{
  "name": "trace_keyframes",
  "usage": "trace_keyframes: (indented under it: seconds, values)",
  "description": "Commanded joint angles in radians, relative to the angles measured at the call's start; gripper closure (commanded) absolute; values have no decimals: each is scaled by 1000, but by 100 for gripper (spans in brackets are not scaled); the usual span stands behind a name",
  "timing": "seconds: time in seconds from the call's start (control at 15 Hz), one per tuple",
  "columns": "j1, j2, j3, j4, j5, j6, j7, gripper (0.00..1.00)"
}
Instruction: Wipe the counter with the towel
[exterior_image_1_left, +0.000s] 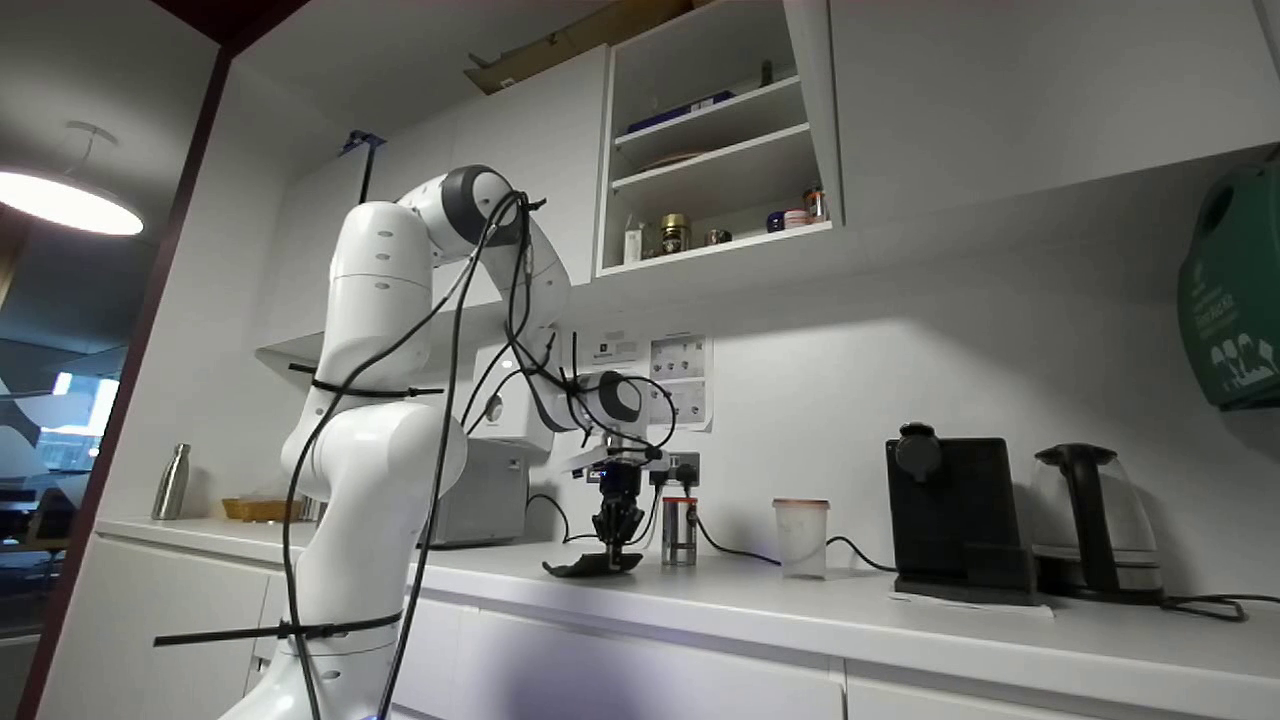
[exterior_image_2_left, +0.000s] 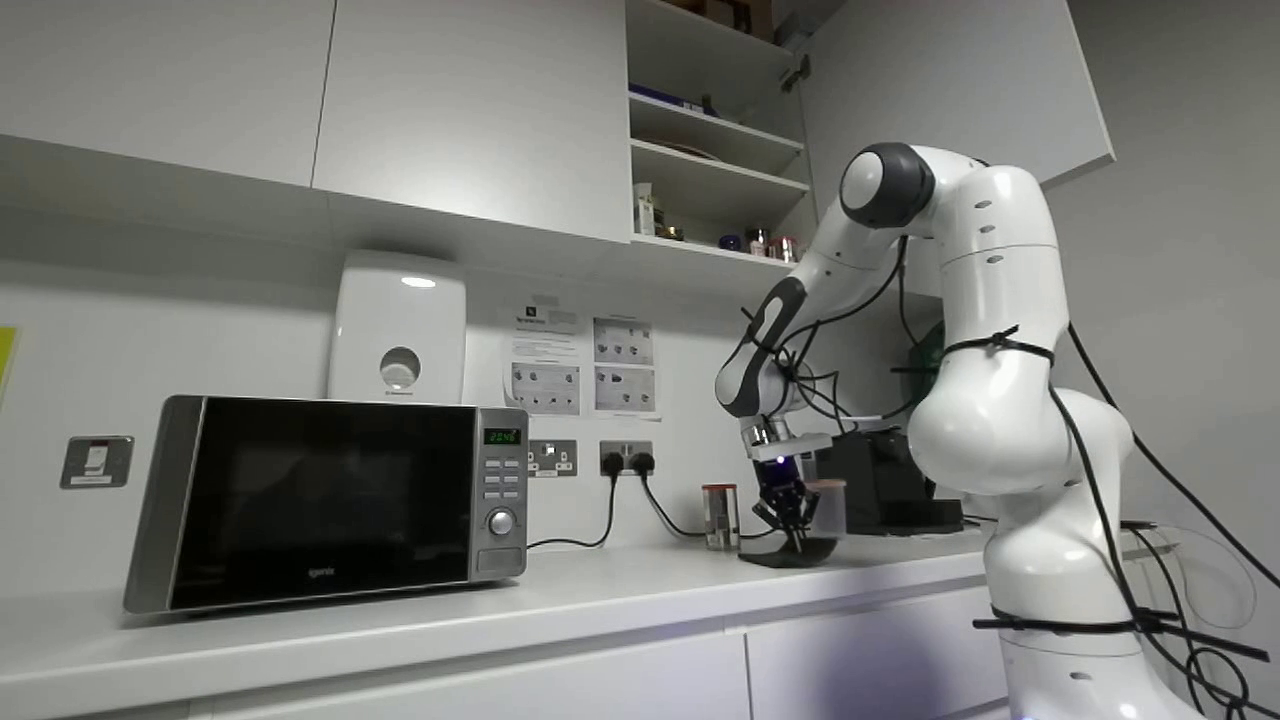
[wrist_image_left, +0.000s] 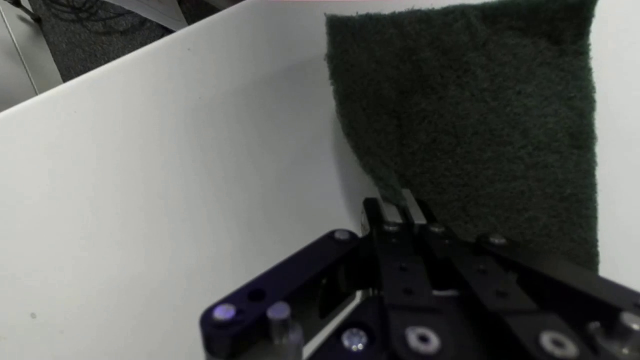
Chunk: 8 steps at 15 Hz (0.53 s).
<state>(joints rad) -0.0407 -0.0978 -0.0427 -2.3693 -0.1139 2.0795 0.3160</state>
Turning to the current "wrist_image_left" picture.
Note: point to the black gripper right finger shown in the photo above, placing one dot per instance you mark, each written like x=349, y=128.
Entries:
x=481, y=272

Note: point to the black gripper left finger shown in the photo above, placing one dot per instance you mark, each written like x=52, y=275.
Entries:
x=400, y=280

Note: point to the white furniture panel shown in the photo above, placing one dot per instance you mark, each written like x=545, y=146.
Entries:
x=23, y=67

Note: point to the dark green towel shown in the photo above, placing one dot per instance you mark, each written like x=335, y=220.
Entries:
x=481, y=120

